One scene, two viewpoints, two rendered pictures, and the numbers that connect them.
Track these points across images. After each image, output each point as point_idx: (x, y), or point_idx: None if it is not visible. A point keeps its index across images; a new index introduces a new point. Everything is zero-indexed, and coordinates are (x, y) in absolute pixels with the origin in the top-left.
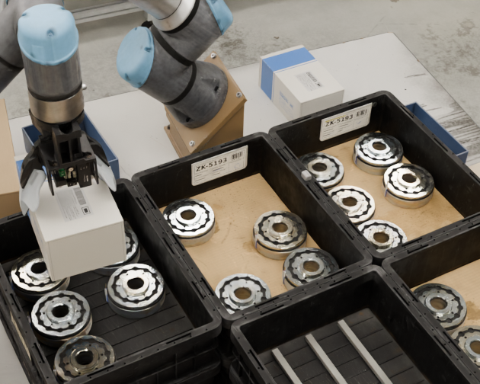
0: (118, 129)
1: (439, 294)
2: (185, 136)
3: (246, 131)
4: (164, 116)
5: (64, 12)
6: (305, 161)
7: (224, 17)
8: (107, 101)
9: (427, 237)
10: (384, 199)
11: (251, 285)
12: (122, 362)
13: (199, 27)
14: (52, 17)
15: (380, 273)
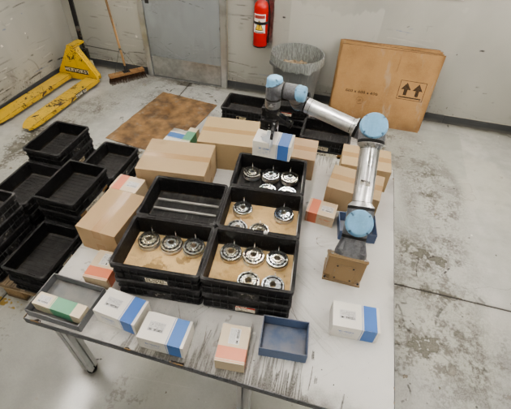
0: (368, 253)
1: (195, 247)
2: None
3: (342, 292)
4: (369, 271)
5: (273, 79)
6: (284, 256)
7: (345, 221)
8: (390, 259)
9: (210, 244)
10: None
11: (243, 210)
12: (237, 164)
13: (346, 213)
14: (273, 77)
15: (210, 223)
